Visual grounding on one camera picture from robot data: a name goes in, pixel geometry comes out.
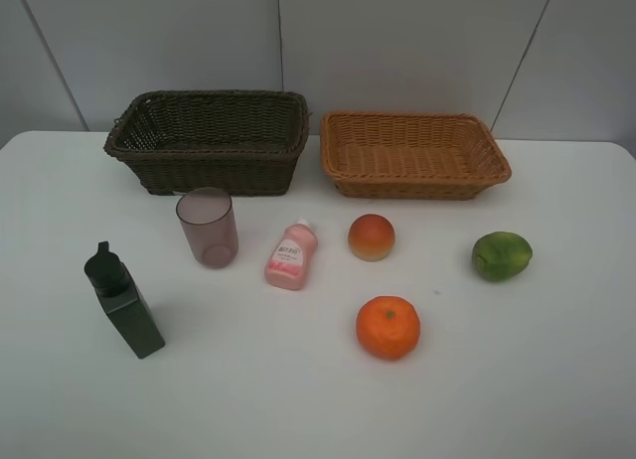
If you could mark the round bread bun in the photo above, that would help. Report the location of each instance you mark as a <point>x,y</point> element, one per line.
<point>371,237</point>

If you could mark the pink lotion bottle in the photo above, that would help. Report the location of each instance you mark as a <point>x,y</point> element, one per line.
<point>289,263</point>

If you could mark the translucent mauve plastic cup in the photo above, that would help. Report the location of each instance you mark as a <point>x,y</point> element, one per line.
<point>208,222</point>

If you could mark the orange tangerine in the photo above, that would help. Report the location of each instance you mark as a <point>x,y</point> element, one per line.
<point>388,327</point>

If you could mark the dark green pump bottle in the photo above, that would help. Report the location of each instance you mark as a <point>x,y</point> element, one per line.
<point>122,302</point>

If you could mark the tan wicker basket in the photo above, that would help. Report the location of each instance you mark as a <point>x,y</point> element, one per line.
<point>383,155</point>

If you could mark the dark brown wicker basket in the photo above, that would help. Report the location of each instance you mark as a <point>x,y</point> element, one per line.
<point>246,142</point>

